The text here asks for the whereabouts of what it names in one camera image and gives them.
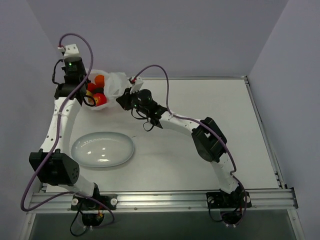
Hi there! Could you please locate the white plastic bag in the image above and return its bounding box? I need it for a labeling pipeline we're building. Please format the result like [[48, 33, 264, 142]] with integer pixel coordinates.
[[85, 69, 130, 111]]

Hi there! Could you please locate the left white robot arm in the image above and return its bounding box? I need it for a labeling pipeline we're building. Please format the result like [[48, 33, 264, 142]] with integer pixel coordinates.
[[29, 56, 101, 210]]

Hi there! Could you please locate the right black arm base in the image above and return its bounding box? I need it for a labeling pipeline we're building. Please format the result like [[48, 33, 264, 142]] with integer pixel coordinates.
[[206, 190, 252, 228]]

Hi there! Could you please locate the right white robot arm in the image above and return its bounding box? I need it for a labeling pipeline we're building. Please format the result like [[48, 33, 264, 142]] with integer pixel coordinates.
[[116, 88, 247, 207]]

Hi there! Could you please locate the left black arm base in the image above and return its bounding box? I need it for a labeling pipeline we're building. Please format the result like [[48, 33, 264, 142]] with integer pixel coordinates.
[[70, 194, 118, 228]]

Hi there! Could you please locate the dark fake fruit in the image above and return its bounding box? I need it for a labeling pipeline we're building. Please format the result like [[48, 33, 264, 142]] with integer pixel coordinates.
[[92, 87, 104, 94]]

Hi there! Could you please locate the red fake apple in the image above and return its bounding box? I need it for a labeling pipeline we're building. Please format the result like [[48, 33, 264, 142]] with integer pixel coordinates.
[[93, 93, 108, 107]]

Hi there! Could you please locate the orange fake fruit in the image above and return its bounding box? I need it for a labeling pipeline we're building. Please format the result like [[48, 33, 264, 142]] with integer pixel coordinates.
[[94, 74, 105, 88]]

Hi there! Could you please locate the white oval plate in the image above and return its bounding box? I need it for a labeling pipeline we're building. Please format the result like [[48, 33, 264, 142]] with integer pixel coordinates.
[[71, 131, 135, 168]]

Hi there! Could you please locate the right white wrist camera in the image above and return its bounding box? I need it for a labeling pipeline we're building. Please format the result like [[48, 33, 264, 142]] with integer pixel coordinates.
[[129, 76, 144, 94]]

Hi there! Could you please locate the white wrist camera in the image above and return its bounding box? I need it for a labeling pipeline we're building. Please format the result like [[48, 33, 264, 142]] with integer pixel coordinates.
[[129, 76, 144, 94], [57, 44, 80, 59]]

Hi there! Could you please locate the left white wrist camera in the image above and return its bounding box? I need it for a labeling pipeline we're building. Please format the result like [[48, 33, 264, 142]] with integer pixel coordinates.
[[57, 44, 80, 59]]

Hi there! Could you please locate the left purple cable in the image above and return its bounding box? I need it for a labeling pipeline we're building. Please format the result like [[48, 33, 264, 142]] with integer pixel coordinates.
[[19, 33, 116, 230]]

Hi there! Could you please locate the purple cable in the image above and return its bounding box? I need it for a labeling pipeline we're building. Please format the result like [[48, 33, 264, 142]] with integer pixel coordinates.
[[19, 33, 116, 230], [133, 64, 251, 223]]

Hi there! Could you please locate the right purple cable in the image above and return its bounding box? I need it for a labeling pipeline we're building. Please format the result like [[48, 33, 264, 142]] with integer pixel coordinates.
[[133, 64, 251, 223]]

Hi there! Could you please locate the aluminium mounting rail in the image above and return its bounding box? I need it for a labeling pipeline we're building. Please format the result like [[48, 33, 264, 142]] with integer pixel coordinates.
[[31, 189, 298, 214]]

